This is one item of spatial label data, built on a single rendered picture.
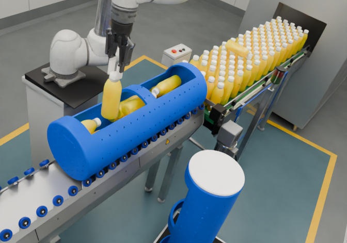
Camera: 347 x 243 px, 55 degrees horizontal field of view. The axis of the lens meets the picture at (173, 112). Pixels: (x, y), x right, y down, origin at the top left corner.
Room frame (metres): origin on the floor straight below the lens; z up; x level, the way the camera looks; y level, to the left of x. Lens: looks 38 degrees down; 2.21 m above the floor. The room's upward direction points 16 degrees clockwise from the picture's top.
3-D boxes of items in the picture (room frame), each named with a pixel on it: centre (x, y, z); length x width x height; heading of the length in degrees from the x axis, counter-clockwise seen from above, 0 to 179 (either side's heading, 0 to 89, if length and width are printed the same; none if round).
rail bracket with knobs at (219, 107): (1.69, -0.26, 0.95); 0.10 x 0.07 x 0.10; 60
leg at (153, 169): (1.73, 0.03, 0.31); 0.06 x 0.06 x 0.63; 60
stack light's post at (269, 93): (1.91, -0.57, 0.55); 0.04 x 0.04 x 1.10; 60
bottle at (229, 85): (1.90, -0.30, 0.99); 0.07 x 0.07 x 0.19
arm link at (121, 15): (1.07, 0.26, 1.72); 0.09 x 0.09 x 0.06
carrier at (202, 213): (1.13, -0.28, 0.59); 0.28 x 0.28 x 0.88
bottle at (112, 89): (1.06, 0.26, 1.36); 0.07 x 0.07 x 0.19
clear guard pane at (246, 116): (2.17, -0.61, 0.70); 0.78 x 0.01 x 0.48; 150
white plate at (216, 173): (1.13, -0.28, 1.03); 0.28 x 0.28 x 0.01
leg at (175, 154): (1.66, -0.09, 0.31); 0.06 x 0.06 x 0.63; 60
